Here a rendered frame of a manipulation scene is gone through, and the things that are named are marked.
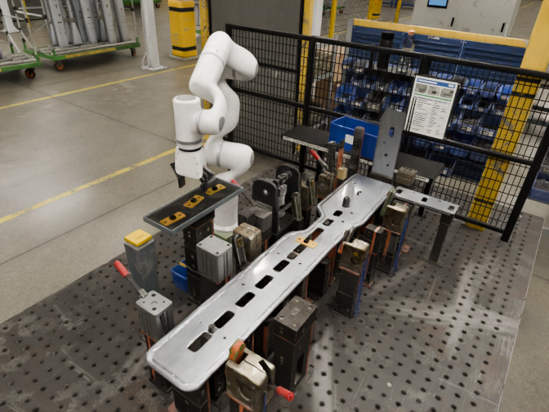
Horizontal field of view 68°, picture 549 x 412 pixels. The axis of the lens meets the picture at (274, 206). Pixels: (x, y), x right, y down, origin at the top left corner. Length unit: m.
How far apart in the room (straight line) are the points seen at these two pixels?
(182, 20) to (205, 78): 7.72
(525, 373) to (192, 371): 2.08
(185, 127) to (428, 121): 1.37
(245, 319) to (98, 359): 0.60
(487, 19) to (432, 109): 5.94
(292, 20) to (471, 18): 4.84
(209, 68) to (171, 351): 0.89
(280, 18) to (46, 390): 3.23
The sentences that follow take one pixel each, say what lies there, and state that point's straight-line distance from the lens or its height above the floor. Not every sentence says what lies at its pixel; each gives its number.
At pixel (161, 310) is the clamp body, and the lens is 1.22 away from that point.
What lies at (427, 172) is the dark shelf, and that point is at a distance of 2.18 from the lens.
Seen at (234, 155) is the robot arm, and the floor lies 1.18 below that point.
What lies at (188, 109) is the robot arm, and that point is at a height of 1.51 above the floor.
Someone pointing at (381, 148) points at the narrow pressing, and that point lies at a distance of 2.08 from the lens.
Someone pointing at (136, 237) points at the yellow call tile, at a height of 1.16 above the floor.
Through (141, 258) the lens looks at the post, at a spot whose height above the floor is 1.10.
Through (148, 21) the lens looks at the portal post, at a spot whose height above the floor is 0.83.
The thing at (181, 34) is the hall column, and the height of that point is 0.49.
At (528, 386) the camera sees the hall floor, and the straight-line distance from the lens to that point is 2.76.
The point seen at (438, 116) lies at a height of 1.27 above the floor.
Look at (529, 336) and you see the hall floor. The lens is 3.05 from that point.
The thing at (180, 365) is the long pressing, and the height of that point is 1.00.
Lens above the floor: 1.92
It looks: 32 degrees down
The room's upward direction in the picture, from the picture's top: 3 degrees clockwise
